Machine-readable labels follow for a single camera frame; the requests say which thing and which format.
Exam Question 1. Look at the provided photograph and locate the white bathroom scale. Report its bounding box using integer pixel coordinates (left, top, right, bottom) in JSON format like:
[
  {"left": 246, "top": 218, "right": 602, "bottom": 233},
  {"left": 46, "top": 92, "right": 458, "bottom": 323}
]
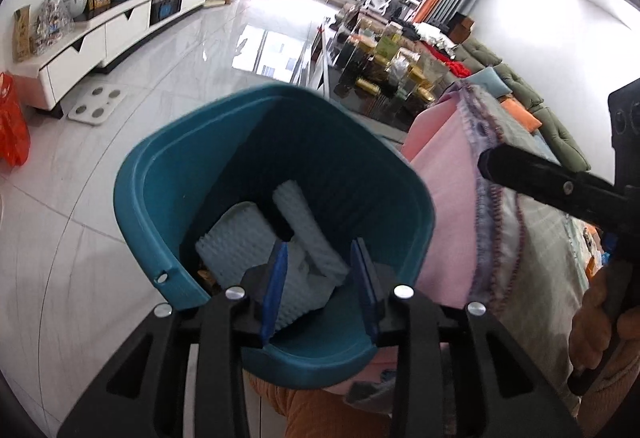
[{"left": 67, "top": 84, "right": 127, "bottom": 126}]

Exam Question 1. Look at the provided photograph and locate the green brown sectional sofa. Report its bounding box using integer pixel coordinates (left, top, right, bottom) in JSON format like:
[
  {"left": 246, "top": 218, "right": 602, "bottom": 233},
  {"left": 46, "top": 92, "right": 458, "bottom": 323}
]
[{"left": 422, "top": 37, "right": 591, "bottom": 172}]

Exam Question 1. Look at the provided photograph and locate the blue cushion near window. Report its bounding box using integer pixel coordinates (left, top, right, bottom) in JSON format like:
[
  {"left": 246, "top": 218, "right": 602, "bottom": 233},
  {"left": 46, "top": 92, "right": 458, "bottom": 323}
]
[{"left": 464, "top": 66, "right": 511, "bottom": 98}]

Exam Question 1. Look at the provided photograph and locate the cluttered coffee table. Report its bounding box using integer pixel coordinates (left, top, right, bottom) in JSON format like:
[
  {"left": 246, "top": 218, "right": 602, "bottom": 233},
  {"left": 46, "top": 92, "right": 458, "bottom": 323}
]
[{"left": 292, "top": 6, "right": 452, "bottom": 132}]

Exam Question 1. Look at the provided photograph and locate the right hand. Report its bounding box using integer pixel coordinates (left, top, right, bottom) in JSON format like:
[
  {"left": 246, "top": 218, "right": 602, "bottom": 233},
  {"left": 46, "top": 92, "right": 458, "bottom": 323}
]
[{"left": 568, "top": 268, "right": 639, "bottom": 377}]

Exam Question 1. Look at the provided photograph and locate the orange plastic bag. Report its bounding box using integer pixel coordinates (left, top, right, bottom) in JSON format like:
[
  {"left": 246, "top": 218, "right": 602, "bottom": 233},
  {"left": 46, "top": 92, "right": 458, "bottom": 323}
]
[{"left": 0, "top": 72, "right": 30, "bottom": 167}]

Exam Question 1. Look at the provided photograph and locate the white black tv cabinet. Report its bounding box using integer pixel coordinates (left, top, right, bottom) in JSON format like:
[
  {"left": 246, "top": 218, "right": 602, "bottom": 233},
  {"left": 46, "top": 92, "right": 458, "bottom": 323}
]
[{"left": 9, "top": 0, "right": 205, "bottom": 112}]

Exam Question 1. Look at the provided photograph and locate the teal plastic trash bin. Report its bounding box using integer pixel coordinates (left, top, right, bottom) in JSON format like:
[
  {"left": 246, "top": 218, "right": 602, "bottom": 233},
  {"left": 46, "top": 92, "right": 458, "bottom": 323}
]
[{"left": 113, "top": 82, "right": 436, "bottom": 390}]

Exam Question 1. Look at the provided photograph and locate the patterned tablecloth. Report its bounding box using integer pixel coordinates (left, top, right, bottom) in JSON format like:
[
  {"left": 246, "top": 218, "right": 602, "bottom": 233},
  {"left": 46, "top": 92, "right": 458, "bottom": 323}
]
[{"left": 319, "top": 79, "right": 606, "bottom": 419}]

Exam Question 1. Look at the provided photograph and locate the orange cushion middle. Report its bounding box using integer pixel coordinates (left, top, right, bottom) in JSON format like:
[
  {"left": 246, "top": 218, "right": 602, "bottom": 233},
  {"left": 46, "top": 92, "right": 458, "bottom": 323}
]
[{"left": 501, "top": 96, "right": 542, "bottom": 133}]

